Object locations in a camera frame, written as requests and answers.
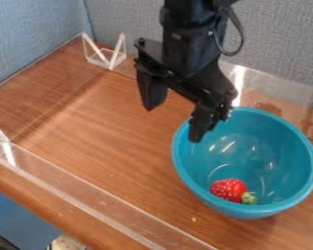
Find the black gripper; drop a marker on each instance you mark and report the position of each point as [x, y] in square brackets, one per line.
[182, 63]

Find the red toy strawberry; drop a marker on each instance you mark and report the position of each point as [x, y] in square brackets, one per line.
[233, 190]

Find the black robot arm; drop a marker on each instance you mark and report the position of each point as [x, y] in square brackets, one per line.
[179, 13]

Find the blue plastic bowl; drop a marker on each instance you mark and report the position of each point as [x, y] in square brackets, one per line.
[257, 148]

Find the clear acrylic back barrier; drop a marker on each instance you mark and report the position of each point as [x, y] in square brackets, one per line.
[285, 97]

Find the clear acrylic barrier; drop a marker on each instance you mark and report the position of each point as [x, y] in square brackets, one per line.
[25, 47]
[285, 97]
[150, 231]

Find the clear acrylic left barrier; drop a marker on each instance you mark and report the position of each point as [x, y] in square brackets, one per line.
[25, 47]

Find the clear acrylic front barrier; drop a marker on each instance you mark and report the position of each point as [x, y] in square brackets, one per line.
[150, 231]

